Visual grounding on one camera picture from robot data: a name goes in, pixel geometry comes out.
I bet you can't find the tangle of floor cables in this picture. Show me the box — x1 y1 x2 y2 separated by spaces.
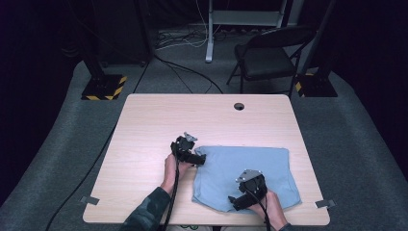
155 27 225 52

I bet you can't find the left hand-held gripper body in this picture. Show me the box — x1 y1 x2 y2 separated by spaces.
170 131 199 163

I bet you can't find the person's right hand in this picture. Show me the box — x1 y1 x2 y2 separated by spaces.
248 190 288 230

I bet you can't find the curved black floor cable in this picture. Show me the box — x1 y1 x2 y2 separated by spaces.
153 55 224 94

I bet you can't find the long black floor cable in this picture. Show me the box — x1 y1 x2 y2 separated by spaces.
44 125 117 231

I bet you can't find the black folding chair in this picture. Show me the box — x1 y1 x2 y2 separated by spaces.
225 25 317 99

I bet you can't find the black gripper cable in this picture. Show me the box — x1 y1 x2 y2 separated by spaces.
249 191 272 231
162 153 181 231

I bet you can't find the blue printed t-shirt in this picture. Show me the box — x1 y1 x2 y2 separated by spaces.
191 145 302 215

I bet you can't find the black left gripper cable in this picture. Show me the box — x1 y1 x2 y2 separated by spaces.
162 153 181 231

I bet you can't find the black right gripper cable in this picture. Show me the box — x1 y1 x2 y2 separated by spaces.
249 191 272 231

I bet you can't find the short black floor cable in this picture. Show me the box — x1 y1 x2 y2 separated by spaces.
133 61 152 94

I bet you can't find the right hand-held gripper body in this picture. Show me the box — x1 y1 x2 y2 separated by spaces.
235 168 268 200

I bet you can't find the black upright post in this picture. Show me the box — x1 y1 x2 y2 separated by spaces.
134 0 156 64

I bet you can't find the white metal stand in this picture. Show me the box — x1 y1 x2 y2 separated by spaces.
205 0 306 64

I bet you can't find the person's left hand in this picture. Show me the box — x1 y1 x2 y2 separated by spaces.
160 153 193 195

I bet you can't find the black stand with striped base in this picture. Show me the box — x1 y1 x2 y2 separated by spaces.
294 0 340 98
80 47 128 101

